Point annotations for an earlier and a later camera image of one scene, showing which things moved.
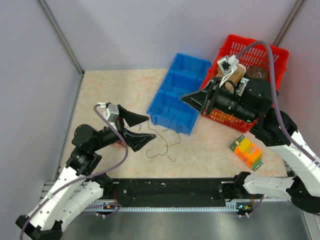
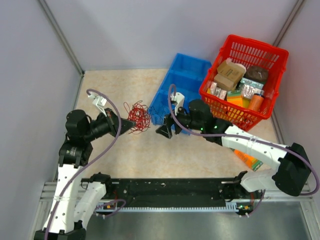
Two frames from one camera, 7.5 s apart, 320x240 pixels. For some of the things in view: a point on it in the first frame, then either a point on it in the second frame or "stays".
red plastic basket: [249, 53] stays
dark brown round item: [257, 71] stays
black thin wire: [154, 131] -> [157, 113]
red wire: [118, 143] -> [139, 114]
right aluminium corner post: [288, 22] stays
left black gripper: [136, 140] -> [112, 120]
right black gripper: [204, 100] -> [164, 129]
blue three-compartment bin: [184, 76] stays
